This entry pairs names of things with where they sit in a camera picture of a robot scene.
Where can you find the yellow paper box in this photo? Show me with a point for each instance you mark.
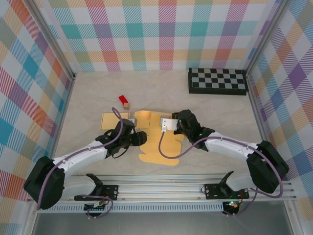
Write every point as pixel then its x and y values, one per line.
pixel 112 121
pixel 168 147

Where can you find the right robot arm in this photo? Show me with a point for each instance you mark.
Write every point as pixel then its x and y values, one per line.
pixel 266 166

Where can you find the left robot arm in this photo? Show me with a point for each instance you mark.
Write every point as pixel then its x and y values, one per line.
pixel 44 181

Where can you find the natural wooden cube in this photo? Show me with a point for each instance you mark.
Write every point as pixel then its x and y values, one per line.
pixel 127 106

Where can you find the red wooden block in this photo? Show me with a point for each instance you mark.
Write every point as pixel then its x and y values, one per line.
pixel 123 100

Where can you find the black grey chessboard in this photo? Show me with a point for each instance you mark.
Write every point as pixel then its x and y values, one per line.
pixel 220 78

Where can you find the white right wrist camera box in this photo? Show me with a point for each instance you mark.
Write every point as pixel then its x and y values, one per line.
pixel 168 123

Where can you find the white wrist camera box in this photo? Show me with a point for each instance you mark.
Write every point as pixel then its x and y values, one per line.
pixel 133 122
pixel 168 123

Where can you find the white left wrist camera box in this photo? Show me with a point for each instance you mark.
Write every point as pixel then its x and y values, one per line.
pixel 133 122

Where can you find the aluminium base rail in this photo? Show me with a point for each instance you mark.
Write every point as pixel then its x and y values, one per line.
pixel 159 188

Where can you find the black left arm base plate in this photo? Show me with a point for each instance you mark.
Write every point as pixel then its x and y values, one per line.
pixel 111 192

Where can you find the aluminium side rail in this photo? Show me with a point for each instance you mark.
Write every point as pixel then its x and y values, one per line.
pixel 257 110
pixel 65 110

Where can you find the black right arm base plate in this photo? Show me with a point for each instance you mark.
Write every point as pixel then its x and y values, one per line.
pixel 212 192

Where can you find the aluminium corner post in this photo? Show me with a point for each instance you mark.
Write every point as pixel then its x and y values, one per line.
pixel 266 36
pixel 54 39

